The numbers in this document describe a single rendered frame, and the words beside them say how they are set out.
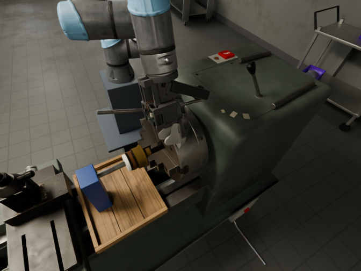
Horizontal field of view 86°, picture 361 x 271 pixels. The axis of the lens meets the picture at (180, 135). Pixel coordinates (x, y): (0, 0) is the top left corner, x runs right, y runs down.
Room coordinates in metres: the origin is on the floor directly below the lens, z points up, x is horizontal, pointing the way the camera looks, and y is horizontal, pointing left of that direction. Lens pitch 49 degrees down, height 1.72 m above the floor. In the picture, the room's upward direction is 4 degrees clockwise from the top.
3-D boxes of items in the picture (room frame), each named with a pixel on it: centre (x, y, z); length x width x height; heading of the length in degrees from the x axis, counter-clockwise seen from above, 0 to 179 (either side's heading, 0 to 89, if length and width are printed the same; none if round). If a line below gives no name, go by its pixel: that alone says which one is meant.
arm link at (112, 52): (0.95, 0.35, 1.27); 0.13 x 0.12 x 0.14; 106
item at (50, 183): (0.27, 0.51, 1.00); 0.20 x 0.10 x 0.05; 125
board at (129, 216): (0.36, 0.26, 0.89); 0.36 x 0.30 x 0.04; 35
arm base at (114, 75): (0.95, 0.36, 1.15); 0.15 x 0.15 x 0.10
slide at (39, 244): (0.20, 0.50, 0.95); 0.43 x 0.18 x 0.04; 35
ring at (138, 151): (0.43, 0.16, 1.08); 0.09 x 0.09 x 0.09; 35
